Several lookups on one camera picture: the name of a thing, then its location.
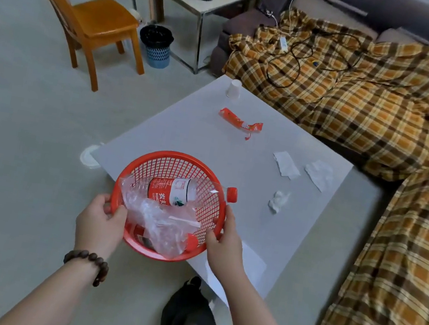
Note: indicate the person's right hand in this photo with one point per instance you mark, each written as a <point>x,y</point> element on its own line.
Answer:
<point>226,252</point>

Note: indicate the person's left hand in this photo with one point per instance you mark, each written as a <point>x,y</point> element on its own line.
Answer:
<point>99,227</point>

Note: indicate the person's right thumb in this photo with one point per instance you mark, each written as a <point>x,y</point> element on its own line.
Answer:
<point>211,238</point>

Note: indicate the person's left thumb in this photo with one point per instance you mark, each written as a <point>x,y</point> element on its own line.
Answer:
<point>120,217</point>

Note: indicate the red plastic mesh basket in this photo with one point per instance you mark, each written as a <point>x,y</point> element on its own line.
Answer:
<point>173,161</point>

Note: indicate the person's left forearm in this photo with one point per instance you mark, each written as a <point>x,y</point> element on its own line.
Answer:
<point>52,297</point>

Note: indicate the clear crumpled plastic bag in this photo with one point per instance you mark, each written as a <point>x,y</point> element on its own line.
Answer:
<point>155,222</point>

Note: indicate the red-labelled plastic bottle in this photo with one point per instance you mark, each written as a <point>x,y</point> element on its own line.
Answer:
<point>171,190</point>

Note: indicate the round white lid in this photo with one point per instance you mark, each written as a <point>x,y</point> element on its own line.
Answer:
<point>87,156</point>

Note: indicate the crumpled white tissue ball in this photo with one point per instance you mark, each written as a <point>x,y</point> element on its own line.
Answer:
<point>278,201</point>

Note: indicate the person's dark grey trousers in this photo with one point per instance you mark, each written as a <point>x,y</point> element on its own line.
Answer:
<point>187,323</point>

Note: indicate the flat white tissue piece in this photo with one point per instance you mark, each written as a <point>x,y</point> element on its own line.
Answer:
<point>286,165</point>
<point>319,174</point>

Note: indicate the red snack wrapper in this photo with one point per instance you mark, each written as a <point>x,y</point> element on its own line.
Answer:
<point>236,120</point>

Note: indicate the white paper cup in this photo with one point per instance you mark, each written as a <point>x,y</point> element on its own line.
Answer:
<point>234,89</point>

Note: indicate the blue bin with black liner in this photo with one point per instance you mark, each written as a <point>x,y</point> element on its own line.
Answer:
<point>156,46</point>

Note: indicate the orange wooden chair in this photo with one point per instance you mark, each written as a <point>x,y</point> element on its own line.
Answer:
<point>99,18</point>

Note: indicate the orange plaid blanket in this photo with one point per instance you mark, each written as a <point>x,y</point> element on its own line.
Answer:
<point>393,100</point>

